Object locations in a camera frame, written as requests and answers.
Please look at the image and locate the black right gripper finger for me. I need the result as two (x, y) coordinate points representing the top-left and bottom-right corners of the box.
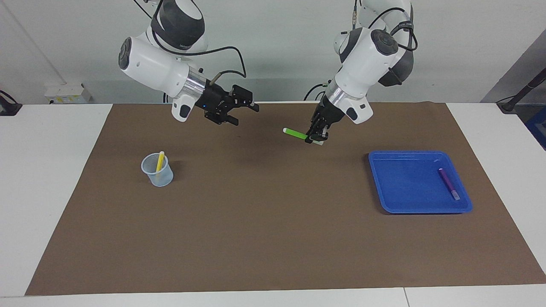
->
(215, 112), (239, 126)
(230, 85), (259, 113)

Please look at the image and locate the green marker pen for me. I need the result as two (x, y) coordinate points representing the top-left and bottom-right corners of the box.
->
(283, 127), (325, 146)

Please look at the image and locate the purple marker pen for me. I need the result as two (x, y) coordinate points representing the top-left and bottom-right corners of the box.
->
(438, 168), (461, 201)

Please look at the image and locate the translucent plastic cup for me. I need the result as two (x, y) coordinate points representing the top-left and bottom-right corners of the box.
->
(141, 153), (174, 187)

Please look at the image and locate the brown table mat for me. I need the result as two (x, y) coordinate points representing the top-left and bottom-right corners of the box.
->
(25, 101), (546, 296)

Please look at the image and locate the blue plastic tray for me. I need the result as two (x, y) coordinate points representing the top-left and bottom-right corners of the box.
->
(368, 150), (473, 214)

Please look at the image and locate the white power strip box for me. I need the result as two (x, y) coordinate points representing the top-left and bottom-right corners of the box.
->
(45, 83), (92, 105)

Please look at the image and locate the black stand pole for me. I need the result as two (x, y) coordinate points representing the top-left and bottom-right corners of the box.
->
(497, 68), (546, 113)

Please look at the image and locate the black clamp base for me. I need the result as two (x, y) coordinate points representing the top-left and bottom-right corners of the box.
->
(0, 90), (23, 116)

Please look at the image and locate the blue crate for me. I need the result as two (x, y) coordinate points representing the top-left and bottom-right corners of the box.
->
(525, 107), (546, 151)

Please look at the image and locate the black base cable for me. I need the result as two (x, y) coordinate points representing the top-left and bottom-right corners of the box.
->
(304, 80), (332, 101)

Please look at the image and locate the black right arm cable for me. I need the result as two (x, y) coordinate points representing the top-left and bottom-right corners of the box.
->
(132, 0), (248, 84)

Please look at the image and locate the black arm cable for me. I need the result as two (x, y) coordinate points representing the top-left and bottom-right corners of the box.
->
(352, 0), (418, 52)
(132, 0), (248, 84)

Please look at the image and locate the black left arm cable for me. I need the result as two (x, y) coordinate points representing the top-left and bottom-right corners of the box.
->
(352, 0), (418, 52)

